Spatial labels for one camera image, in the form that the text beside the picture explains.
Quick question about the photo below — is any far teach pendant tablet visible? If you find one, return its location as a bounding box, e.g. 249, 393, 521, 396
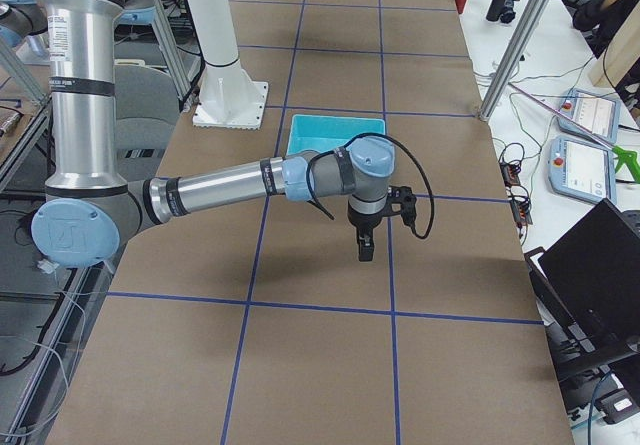
558, 88, 621, 141

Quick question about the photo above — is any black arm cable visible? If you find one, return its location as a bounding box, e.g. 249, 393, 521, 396
304, 133, 435, 240

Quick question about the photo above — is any turquoise plastic bin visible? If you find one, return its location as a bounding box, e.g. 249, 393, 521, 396
286, 114, 386, 155

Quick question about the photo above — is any teach pendant tablet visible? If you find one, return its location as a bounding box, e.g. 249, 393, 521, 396
558, 88, 621, 141
548, 136, 617, 204

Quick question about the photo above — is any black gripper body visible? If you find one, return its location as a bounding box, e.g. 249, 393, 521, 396
347, 208, 383, 238

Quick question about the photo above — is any near teach pendant tablet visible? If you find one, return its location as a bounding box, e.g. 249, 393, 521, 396
548, 136, 617, 204

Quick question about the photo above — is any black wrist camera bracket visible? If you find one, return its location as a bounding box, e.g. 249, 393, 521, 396
383, 186, 417, 229

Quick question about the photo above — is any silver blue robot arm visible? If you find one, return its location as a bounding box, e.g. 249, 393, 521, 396
31, 0, 395, 268
1, 0, 48, 48

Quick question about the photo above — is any metal rod grabber tool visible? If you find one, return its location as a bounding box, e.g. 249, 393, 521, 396
509, 82, 639, 183

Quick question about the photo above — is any grey office chair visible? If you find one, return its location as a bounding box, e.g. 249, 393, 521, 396
115, 64, 181, 161

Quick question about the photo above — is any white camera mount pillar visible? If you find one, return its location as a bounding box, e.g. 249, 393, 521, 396
188, 0, 269, 129

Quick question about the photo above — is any aluminium frame post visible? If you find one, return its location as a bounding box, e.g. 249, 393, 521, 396
478, 0, 549, 122

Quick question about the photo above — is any black laptop computer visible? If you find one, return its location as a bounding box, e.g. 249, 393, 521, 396
524, 197, 640, 381

